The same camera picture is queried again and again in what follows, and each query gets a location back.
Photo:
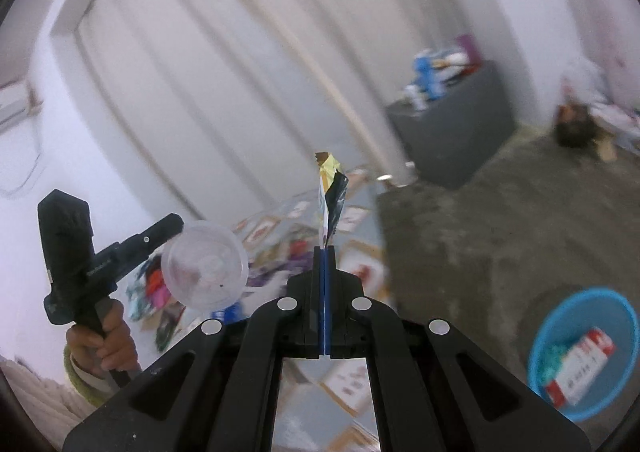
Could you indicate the person's left hand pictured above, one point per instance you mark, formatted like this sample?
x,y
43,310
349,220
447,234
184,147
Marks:
x,y
117,347

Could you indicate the grey cabinet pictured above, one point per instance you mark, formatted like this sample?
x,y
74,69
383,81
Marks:
x,y
450,131

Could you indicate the clear plastic cup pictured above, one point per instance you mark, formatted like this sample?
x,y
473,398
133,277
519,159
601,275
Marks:
x,y
205,267

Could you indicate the person's left forearm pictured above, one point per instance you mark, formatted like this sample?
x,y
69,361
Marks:
x,y
87,389

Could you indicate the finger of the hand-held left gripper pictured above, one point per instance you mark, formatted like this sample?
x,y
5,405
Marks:
x,y
150,239

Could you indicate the crumpled printed cloth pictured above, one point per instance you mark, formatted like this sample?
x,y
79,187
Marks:
x,y
620,124

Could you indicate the fruit print tablecloth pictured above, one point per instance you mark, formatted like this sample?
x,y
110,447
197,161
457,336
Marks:
x,y
360,252

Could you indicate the colourful pile of bags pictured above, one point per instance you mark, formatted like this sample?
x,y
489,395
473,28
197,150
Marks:
x,y
150,292

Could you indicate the blue plastic basket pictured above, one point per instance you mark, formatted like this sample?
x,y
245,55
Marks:
x,y
615,332

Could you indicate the dark box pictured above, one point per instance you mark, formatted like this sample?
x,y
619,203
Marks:
x,y
575,126

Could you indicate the blue lotion bottle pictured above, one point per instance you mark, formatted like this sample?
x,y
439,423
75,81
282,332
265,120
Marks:
x,y
427,74

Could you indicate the white plastic bag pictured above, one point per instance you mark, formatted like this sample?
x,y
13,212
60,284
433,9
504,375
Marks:
x,y
585,81

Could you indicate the white fluffy towel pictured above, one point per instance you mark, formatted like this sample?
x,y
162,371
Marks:
x,y
35,392

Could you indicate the green wrapper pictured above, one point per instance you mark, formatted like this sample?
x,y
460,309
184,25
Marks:
x,y
552,362

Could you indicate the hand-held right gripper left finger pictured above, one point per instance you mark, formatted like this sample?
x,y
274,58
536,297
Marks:
x,y
312,302

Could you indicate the purple box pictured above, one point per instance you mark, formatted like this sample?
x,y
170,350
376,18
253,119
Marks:
x,y
470,51

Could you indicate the red snack bag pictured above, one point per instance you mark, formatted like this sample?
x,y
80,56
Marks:
x,y
580,362

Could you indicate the yellow snack packet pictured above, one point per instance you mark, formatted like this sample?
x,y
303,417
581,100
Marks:
x,y
332,202

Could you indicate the white air conditioner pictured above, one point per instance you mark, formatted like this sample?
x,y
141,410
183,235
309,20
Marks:
x,y
15,106

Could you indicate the white curtain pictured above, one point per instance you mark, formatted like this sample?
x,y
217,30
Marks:
x,y
200,81

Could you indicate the blue bottle cap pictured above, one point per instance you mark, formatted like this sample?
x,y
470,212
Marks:
x,y
227,314

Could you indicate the pink rolled mat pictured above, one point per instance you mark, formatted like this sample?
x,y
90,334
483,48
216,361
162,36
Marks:
x,y
605,21

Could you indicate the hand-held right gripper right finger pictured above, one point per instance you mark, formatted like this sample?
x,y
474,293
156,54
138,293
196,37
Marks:
x,y
340,312

